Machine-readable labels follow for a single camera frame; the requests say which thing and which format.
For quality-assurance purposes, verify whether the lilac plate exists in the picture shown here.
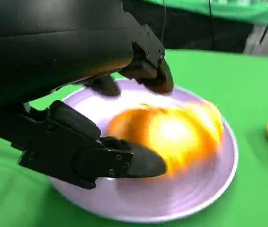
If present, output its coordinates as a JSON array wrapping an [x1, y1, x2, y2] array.
[[48, 79, 239, 224]]

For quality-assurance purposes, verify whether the black table drape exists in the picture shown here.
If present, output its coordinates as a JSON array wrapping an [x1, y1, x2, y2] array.
[[122, 0, 268, 54]]

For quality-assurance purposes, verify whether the green cloth on background table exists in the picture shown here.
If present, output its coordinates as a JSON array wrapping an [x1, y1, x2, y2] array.
[[143, 0, 268, 26]]

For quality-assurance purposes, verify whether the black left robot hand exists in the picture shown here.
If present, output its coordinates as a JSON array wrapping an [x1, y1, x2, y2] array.
[[0, 0, 174, 190]]

